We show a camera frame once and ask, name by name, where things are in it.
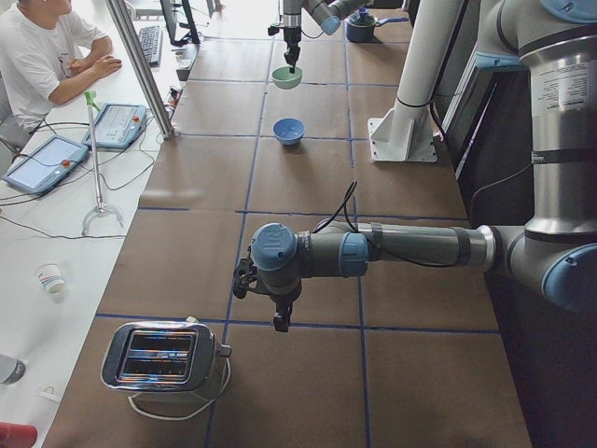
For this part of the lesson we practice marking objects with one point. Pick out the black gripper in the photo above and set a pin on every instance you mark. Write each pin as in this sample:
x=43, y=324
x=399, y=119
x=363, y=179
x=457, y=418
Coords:
x=291, y=37
x=282, y=306

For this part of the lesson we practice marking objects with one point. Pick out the green bowl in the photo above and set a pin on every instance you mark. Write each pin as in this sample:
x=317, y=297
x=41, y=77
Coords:
x=287, y=77

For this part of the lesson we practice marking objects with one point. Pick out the blue bowl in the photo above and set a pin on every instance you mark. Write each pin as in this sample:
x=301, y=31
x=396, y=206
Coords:
x=288, y=131

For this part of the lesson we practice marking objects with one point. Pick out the blue saucepan with glass lid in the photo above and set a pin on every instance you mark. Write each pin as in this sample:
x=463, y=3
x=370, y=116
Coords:
x=361, y=25

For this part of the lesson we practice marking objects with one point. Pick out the black monitor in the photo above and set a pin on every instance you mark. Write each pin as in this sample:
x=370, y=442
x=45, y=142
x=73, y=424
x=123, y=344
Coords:
x=180, y=23

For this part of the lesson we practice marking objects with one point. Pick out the chrome toaster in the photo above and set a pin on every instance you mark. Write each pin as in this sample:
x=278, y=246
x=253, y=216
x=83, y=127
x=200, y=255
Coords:
x=167, y=361

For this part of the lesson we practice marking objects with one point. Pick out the black keyboard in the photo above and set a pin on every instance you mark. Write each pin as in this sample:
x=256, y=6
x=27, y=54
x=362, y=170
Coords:
x=150, y=40

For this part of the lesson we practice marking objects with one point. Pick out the teach pendant far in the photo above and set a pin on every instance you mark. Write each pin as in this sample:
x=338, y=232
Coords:
x=117, y=126

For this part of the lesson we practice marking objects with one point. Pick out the teach pendant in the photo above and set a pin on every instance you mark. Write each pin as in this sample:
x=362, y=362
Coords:
x=117, y=126
x=46, y=166

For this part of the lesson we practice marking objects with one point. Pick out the paper cup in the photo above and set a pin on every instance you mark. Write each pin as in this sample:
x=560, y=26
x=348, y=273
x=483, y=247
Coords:
x=50, y=278

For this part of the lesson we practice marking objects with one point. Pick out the person in white shirt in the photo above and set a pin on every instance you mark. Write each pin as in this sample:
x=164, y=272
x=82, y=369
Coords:
x=49, y=56

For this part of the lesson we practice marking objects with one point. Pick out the teach pendant near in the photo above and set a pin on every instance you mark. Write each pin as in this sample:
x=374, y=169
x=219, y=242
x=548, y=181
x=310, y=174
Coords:
x=46, y=166

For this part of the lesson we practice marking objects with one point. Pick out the red bottle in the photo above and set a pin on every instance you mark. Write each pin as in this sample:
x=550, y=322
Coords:
x=17, y=435

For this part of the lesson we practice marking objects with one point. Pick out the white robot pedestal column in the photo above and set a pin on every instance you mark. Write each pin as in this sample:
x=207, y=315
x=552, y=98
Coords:
x=404, y=134

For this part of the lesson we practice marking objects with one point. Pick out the aluminium frame post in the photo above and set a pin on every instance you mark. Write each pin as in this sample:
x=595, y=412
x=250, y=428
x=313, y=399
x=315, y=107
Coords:
x=128, y=35

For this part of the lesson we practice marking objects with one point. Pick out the green handled reacher grabber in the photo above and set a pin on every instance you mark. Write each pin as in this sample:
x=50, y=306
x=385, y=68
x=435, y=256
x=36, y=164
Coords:
x=101, y=208

